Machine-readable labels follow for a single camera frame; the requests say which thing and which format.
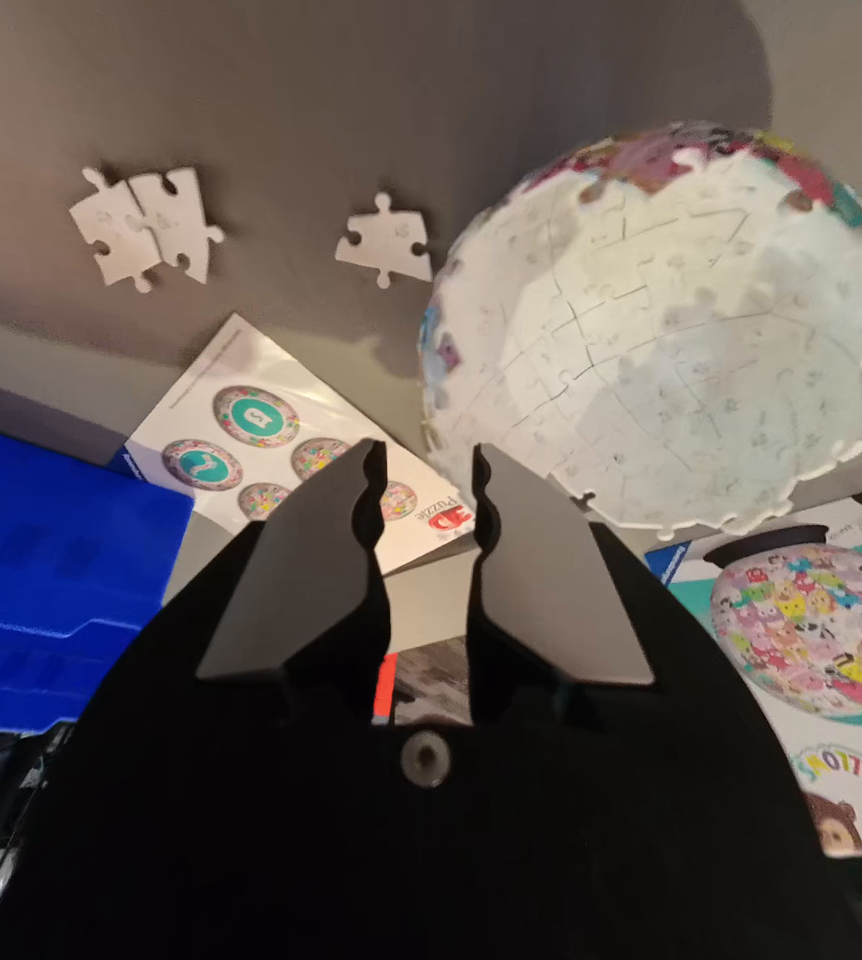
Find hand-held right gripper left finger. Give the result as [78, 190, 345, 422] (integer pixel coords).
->
[196, 440, 394, 684]

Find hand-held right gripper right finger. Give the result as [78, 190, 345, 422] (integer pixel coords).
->
[466, 443, 657, 688]

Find colourful puzzle ball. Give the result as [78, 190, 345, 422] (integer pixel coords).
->
[416, 123, 862, 537]

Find white puzzle piece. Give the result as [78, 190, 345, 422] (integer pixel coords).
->
[70, 167, 165, 295]
[332, 191, 436, 291]
[127, 165, 228, 288]

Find puzzle instruction leaflet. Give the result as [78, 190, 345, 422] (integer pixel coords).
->
[113, 311, 480, 579]

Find teal puzzle box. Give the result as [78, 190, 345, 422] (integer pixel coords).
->
[644, 480, 862, 861]

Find orange plastic object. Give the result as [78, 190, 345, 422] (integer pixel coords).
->
[373, 654, 399, 726]

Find blue plastic bin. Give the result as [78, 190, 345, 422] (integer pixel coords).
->
[0, 416, 196, 736]

